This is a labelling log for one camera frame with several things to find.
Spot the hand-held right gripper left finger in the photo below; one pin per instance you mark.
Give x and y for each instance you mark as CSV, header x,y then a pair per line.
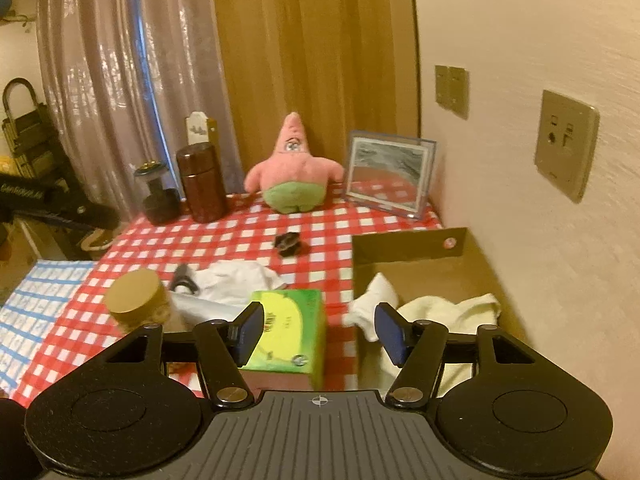
x,y
250,332

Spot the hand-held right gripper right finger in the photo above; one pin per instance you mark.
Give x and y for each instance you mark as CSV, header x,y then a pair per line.
x,y
390,335

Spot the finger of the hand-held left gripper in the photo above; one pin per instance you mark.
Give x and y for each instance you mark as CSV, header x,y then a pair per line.
x,y
90,217

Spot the white cloth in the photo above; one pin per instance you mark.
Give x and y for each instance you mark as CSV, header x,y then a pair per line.
x,y
230,282

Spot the cream towel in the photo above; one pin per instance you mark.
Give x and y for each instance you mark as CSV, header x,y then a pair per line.
x,y
450,310

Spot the brown cardboard box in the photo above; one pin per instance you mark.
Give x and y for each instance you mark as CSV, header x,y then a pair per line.
x,y
425,260

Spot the dark hair scrunchie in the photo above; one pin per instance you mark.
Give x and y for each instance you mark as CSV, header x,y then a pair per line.
x,y
184,280

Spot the black hair clip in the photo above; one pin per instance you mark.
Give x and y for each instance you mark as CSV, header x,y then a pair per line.
x,y
290,245

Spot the green tissue box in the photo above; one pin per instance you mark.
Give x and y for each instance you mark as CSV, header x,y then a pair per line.
x,y
285,330

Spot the glass jar with dark contents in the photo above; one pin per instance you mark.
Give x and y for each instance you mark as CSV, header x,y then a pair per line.
x,y
160,200

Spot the nut jar with gold lid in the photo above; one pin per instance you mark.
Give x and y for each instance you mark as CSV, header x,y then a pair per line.
x,y
137,300

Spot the red white checked tablecloth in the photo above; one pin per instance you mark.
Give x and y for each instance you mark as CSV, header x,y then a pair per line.
x,y
225,240

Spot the blue white checked sheet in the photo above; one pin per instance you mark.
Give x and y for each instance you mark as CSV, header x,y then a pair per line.
x,y
35,305

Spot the brown wooden canister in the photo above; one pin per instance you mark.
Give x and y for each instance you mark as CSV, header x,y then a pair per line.
x,y
202,185

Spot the sheer grey curtain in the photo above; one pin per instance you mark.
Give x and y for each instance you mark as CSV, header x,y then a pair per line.
x,y
100,85

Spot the pink starfish plush toy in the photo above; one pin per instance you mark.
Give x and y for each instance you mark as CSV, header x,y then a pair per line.
x,y
292,175

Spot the golden brown curtain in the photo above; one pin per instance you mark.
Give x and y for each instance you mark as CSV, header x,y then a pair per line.
x,y
310,50

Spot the clear acrylic photo frame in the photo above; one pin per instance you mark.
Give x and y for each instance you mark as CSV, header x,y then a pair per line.
x,y
387,175

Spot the gold wall socket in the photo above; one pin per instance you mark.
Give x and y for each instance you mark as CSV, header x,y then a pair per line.
x,y
442,86
458,92

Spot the gold wall data socket plate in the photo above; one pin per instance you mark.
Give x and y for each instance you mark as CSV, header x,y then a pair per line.
x,y
565,145

